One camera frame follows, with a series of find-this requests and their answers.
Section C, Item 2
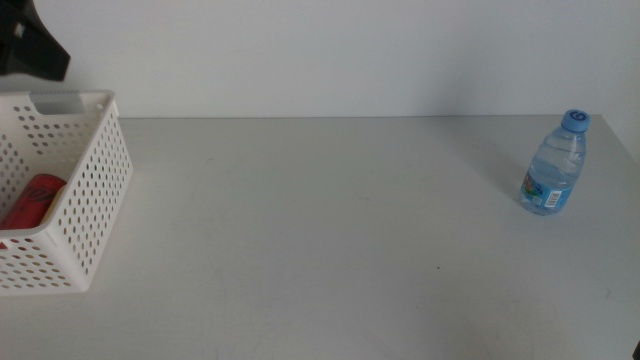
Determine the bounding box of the clear water bottle blue cap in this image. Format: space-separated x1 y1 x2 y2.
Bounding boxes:
518 108 592 217

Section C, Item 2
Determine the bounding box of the white perforated plastic basket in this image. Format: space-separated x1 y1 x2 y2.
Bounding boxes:
0 89 134 296

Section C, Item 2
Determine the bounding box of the red soda can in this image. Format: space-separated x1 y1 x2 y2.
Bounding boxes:
0 173 68 232

